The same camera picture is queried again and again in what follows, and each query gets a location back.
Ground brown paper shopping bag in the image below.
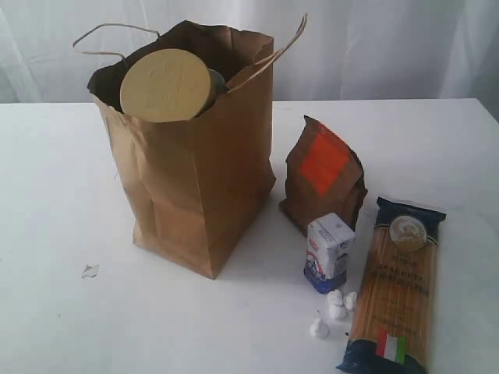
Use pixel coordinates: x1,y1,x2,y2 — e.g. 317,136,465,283
87,20,285,279

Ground small white blue carton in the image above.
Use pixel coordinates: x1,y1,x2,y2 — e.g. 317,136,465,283
303,213,356,294

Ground clear jar gold lid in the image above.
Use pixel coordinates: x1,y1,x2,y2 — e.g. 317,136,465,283
119,48,228,123

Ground spaghetti packet dark blue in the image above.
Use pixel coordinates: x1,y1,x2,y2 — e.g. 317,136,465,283
337,197,446,373

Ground brown pouch orange label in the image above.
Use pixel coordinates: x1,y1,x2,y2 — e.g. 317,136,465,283
279,115,367,235

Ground white crumpled lump upper left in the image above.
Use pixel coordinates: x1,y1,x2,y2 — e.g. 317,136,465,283
327,289,343,309

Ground white crumpled lump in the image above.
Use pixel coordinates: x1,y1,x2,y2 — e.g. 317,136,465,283
327,289,343,309
309,317,330,339
343,291,358,312
328,304,348,320

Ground white crumpled lump right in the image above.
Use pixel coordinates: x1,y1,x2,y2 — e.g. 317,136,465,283
343,291,358,312

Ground white crumpled lump middle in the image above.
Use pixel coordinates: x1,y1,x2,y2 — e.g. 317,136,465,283
328,304,348,320

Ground white crumpled lump lower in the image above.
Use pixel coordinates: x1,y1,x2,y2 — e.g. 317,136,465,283
309,317,330,339

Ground clear plastic scrap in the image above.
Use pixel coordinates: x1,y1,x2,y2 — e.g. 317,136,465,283
81,264,99,279

